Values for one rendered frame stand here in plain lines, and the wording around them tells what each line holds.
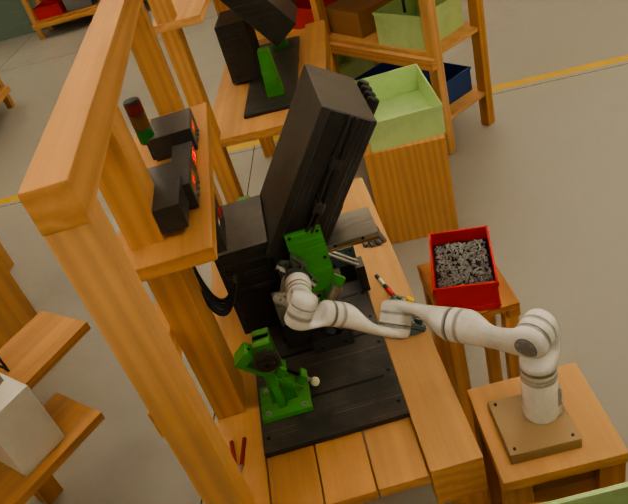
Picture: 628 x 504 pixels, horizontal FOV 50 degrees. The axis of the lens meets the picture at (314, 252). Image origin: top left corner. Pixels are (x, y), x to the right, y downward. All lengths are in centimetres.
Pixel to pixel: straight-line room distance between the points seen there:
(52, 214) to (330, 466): 105
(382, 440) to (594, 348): 159
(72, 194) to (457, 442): 116
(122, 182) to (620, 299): 255
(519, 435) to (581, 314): 164
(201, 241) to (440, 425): 80
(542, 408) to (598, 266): 194
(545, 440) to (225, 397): 90
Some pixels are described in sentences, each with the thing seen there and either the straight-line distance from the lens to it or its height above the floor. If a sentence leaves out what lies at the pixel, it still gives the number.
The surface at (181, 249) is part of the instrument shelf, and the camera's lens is 165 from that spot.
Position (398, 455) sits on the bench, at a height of 88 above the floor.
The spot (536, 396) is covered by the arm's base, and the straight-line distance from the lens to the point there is 182.
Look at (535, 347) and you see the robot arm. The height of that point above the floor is 118.
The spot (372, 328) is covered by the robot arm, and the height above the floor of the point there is 113.
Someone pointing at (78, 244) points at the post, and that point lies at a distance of 127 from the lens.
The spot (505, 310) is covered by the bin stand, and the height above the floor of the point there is 78.
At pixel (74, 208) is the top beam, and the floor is 189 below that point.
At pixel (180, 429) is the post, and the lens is 158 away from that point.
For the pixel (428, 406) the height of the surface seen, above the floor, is 90.
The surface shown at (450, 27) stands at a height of 77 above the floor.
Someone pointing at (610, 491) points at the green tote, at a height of 96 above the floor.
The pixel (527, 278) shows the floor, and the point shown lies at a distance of 366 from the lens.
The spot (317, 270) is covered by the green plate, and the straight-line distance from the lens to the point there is 209.
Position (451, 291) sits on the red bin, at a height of 90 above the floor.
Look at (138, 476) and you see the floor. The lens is 336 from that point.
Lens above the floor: 239
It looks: 35 degrees down
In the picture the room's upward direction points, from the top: 17 degrees counter-clockwise
